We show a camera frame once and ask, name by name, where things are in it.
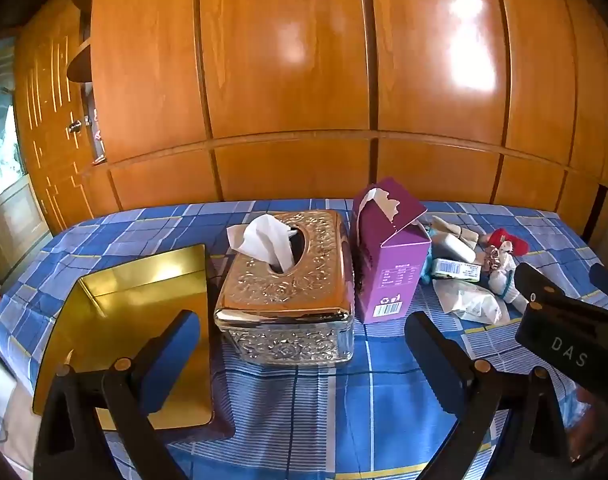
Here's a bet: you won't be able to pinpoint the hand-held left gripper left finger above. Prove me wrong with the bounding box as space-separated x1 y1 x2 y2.
34 310 215 480

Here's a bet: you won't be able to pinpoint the white cloth doll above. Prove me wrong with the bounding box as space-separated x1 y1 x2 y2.
486 242 530 311

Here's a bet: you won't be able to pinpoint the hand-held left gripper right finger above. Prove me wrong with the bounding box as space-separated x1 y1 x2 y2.
404 310 572 480

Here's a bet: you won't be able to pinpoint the ornate metallic tissue box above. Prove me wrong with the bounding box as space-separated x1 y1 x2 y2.
214 210 355 367

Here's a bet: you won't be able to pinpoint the blue checkered bedsheet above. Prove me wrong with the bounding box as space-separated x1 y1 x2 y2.
0 200 608 480

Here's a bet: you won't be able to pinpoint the gold box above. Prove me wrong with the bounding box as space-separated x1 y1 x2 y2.
32 244 235 441

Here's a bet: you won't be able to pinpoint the white tissue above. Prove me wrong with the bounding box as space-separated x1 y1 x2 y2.
227 214 295 273

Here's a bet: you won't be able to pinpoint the wooden door with glass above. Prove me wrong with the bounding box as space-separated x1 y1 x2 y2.
0 40 49 281

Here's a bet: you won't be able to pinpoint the purple carton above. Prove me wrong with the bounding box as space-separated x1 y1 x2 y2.
351 177 432 324

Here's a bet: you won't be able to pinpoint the red plush toy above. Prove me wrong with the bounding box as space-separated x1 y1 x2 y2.
486 228 521 256

